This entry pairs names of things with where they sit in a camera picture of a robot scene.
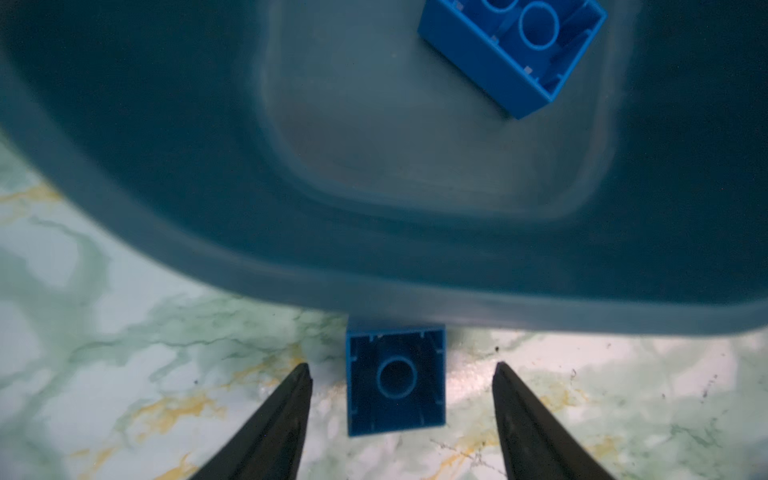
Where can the dark teal plastic bin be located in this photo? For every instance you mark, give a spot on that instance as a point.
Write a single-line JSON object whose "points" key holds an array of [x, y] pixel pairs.
{"points": [[323, 154]]}

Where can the small dark blue lego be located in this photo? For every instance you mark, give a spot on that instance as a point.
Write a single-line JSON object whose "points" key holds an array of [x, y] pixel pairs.
{"points": [[396, 378]]}

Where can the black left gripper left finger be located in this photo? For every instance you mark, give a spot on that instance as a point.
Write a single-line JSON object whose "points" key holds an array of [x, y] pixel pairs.
{"points": [[270, 443]]}

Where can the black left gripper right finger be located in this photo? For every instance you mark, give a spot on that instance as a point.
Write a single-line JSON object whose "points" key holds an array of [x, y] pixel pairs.
{"points": [[534, 444]]}

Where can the dark blue lego brick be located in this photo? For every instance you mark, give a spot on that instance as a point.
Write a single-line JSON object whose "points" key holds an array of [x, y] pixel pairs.
{"points": [[520, 53]]}

